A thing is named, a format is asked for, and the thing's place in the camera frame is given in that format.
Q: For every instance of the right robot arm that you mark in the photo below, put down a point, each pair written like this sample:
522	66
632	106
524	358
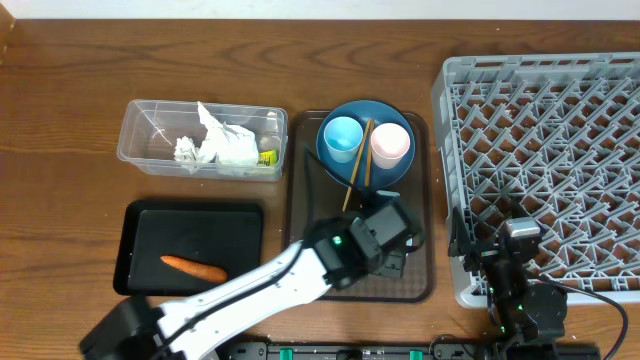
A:
531	315

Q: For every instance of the brown serving tray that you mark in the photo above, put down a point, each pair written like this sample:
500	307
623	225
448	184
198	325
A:
417	281

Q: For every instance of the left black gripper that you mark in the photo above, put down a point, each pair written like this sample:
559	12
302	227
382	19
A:
398	264

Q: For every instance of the light blue cup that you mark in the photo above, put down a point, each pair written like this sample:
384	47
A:
343	136

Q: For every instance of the pink cup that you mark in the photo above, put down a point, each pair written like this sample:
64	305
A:
390	143

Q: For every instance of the grey dishwasher rack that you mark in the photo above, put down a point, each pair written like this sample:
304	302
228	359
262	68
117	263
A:
559	135

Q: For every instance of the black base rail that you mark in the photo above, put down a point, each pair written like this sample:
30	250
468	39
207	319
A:
436	351

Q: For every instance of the dark blue plate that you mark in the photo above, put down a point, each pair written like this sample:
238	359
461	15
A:
364	110

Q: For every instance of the large white tissue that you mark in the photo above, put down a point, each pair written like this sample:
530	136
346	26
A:
226	143

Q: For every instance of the left wooden chopstick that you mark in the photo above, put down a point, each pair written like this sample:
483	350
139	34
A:
355	170

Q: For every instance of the foil snack wrapper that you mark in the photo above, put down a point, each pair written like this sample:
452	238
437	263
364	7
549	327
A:
268	158

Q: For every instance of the small white tissue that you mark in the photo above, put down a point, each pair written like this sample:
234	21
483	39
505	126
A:
185	153

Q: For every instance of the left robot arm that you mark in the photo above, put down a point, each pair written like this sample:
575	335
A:
334	253

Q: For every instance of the orange carrot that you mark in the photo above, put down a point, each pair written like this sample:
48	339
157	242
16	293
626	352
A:
201	271

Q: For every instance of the clear plastic bin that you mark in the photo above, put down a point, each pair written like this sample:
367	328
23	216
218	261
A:
151	127

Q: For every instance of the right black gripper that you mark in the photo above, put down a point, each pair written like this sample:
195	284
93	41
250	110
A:
461	239

